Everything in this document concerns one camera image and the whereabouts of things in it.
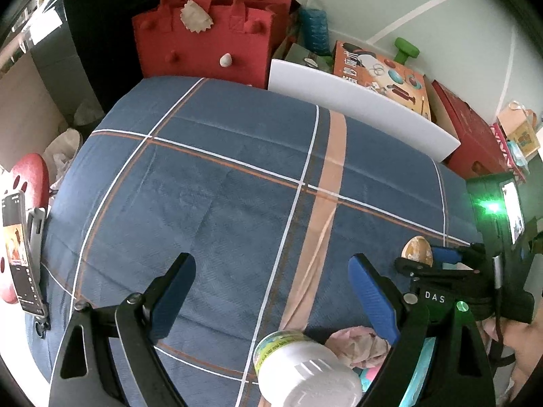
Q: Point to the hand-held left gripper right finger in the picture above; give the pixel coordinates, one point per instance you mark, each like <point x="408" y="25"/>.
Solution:
<point x="373" y="301"/>

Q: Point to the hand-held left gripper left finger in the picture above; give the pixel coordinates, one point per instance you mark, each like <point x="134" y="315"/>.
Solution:
<point x="172" y="301"/>

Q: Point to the blue bottle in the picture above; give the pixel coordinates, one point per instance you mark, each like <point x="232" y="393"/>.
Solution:
<point x="314" y="25"/>

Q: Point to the white plastic bag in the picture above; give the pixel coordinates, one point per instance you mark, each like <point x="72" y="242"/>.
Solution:
<point x="63" y="152"/>

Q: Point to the blue face mask pack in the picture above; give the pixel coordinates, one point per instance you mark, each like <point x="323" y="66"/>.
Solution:
<point x="518" y="154"/>

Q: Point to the crumpled pink floral cloth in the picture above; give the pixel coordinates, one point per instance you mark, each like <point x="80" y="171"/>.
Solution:
<point x="356" y="345"/>

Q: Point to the white plastic bottle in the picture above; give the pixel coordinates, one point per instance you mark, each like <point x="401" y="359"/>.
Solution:
<point x="305" y="373"/>

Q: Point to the red cardboard box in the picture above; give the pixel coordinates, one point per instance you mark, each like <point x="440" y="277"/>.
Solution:
<point x="471" y="135"/>

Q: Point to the small tan round item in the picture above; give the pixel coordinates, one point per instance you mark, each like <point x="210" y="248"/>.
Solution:
<point x="415" y="249"/>

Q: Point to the red stool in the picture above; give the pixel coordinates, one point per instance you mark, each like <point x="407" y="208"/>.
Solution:
<point x="29" y="174"/>

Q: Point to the red felt bag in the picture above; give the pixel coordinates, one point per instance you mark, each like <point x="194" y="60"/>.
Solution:
<point x="203" y="42"/>

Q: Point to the green dumbbell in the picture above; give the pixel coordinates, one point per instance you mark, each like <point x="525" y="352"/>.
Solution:
<point x="406" y="51"/>

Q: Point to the plaid blue blanket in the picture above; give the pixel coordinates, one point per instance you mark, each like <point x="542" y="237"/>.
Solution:
<point x="233" y="199"/>

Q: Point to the orange printed box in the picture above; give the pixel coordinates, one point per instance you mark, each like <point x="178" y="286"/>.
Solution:
<point x="382" y="76"/>

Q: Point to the white board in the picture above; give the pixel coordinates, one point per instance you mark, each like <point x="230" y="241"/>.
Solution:
<point x="360" y="106"/>

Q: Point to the red white patterned box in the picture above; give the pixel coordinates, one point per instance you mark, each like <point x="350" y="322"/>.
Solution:
<point x="507" y="152"/>

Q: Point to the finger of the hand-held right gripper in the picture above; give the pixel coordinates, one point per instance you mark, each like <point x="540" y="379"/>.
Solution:
<point x="449" y="254"/>
<point x="424" y="270"/>

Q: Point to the person's right forearm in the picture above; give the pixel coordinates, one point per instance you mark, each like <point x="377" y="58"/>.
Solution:
<point x="528" y="356"/>

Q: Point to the black cabinet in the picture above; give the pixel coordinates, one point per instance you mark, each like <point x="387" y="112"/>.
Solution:
<point x="102" y="38"/>

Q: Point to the phone on stand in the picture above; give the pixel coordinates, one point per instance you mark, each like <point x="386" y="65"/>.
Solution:
<point x="19" y="254"/>

